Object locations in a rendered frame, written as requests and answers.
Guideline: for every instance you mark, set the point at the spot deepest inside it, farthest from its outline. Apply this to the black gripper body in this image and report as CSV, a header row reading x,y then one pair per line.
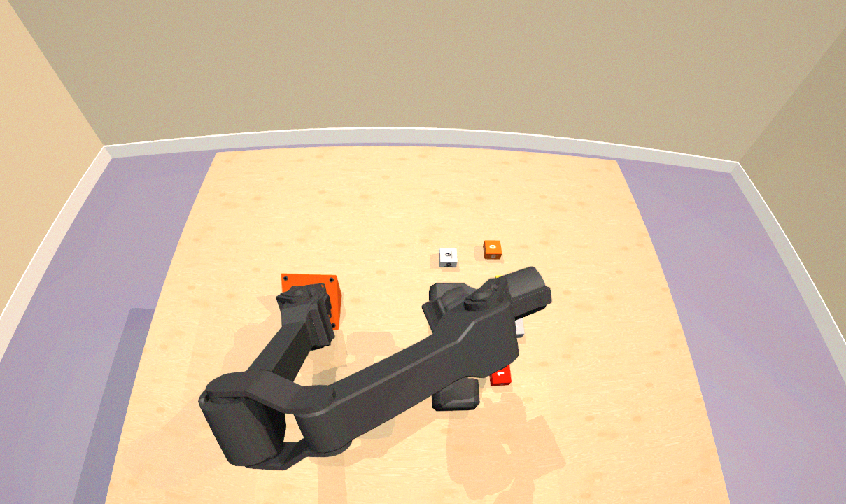
x,y
463,394

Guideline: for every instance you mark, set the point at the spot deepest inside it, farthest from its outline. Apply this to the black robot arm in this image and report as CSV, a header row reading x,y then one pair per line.
x,y
473,335

